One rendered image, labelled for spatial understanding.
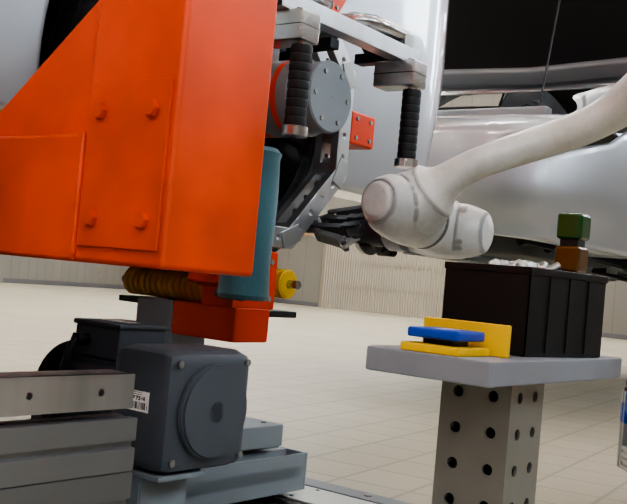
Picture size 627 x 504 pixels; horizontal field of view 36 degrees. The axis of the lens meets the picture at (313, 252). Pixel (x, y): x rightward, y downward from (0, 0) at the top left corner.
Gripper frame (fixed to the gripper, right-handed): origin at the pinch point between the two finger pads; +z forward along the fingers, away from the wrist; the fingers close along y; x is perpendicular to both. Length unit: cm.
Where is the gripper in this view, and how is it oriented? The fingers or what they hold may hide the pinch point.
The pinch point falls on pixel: (307, 224)
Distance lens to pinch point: 199.0
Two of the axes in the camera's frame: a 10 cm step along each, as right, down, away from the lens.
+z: -7.9, -0.5, 6.0
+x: -3.6, -7.6, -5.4
